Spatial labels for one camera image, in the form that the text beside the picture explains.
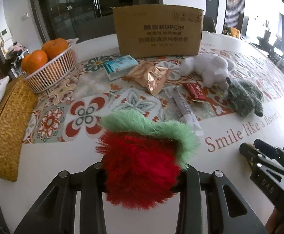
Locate white shoe rack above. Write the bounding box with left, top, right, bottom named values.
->
left=6, top=42, right=30, bottom=80

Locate gold foil snack packet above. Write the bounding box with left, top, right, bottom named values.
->
left=127, top=61, right=171, bottom=97

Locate brown cardboard box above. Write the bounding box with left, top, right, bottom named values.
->
left=113, top=4, right=204, bottom=58

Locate orange fruit back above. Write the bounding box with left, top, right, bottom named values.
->
left=41, top=38, right=68, bottom=60

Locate orange fruit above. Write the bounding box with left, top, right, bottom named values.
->
left=41, top=38, right=68, bottom=60
left=21, top=49, right=48, bottom=74

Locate patterned tablecloth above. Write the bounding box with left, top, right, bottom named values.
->
left=0, top=32, right=284, bottom=231

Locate green knitted plush toy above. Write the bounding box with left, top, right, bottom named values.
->
left=226, top=77, right=264, bottom=118

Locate white tv console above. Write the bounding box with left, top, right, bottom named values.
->
left=222, top=26, right=242, bottom=39

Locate white plastic fruit basket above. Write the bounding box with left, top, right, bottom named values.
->
left=22, top=38, right=79, bottom=94

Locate blue tissue pack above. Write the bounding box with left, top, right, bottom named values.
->
left=103, top=55, right=139, bottom=81

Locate white plush bunny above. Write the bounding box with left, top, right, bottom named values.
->
left=180, top=53, right=235, bottom=90

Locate grey dining chair right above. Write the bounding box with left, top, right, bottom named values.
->
left=202, top=15, right=216, bottom=33

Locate grey dining chair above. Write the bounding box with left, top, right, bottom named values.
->
left=202, top=15, right=216, bottom=33
left=75, top=15, right=115, bottom=42

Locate red snack packet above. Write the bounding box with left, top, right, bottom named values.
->
left=183, top=82, right=207, bottom=103

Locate red furry strawberry plush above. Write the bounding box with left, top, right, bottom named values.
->
left=96, top=109, right=199, bottom=210

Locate orange fruit front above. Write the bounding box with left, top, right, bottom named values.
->
left=21, top=49, right=48, bottom=74

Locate person's right hand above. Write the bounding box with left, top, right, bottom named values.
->
left=265, top=208, right=284, bottom=234

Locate dark glass door cabinet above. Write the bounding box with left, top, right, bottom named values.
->
left=28, top=0, right=163, bottom=43

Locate grey dining chair left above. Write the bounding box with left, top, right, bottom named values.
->
left=75, top=15, right=115, bottom=42

